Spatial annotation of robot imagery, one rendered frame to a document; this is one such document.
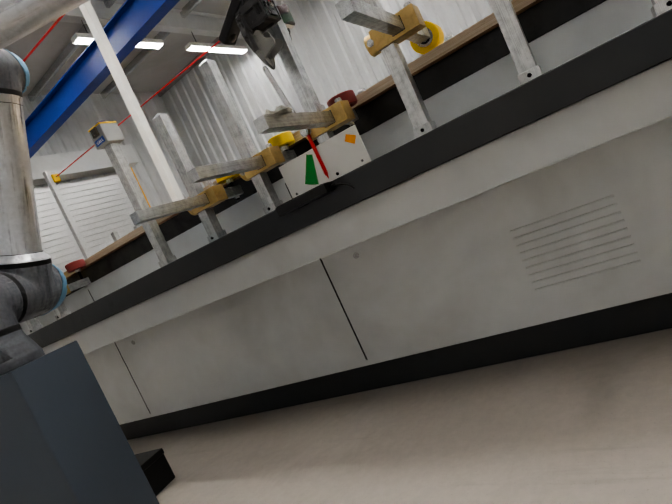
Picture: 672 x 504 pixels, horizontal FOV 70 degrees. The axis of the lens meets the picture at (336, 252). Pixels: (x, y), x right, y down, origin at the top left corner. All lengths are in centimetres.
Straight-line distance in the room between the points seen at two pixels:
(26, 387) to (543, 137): 128
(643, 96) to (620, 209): 33
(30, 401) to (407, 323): 103
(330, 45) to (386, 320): 840
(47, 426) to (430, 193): 105
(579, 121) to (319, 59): 880
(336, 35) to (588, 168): 849
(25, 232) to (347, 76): 832
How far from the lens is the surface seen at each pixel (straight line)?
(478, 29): 135
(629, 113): 115
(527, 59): 114
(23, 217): 156
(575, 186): 136
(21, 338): 145
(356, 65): 941
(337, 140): 126
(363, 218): 129
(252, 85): 1079
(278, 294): 177
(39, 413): 134
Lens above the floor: 62
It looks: 4 degrees down
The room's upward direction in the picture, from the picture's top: 25 degrees counter-clockwise
